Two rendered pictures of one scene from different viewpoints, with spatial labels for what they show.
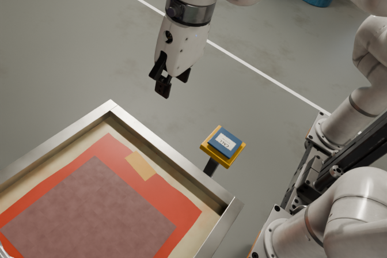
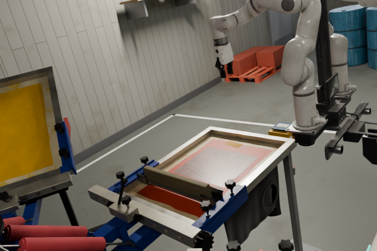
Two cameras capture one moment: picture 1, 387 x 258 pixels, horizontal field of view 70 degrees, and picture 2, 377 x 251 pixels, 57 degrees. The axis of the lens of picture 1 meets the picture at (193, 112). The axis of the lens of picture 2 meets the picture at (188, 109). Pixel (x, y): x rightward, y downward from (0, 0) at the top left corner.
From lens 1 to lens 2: 135 cm
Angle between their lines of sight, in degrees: 35
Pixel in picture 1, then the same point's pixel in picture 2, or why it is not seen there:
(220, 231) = (282, 149)
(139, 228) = (238, 161)
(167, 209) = (252, 153)
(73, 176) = (200, 154)
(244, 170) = (354, 205)
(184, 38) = (221, 49)
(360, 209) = not seen: hidden behind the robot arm
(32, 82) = not seen: hidden behind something
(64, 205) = (198, 162)
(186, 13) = (219, 41)
